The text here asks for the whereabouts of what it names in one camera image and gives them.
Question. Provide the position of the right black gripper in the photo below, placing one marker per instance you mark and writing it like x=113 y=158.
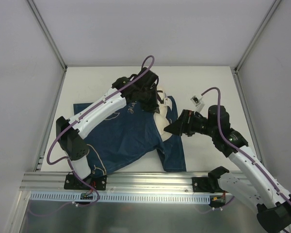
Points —
x=187 y=123

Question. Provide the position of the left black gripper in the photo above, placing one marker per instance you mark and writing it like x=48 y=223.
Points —
x=151 y=101

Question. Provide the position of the cream white pillow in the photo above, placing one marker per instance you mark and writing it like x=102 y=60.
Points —
x=160 y=116

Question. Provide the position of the blue whale pillowcase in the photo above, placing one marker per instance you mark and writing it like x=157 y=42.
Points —
x=127 y=135

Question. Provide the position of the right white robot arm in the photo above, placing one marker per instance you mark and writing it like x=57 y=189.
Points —
x=265 y=196

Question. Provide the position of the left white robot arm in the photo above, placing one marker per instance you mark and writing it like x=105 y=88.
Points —
x=71 y=133

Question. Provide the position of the aluminium mounting rail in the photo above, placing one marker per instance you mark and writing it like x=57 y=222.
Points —
x=143 y=176

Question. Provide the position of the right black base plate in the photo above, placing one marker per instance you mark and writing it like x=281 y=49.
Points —
x=207 y=184

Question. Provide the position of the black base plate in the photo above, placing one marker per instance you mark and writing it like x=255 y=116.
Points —
x=72 y=183
x=207 y=184

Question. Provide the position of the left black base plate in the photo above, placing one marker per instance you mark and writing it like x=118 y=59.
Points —
x=72 y=183

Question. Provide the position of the left aluminium frame post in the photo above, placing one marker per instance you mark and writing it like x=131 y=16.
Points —
x=40 y=21

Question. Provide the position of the aluminium frame post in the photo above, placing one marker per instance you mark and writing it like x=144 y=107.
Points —
x=40 y=21
x=258 y=33

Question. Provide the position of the white slotted cable duct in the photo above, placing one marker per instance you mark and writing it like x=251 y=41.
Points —
x=120 y=197

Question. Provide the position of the right aluminium frame post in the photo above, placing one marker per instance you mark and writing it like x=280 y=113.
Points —
x=258 y=33

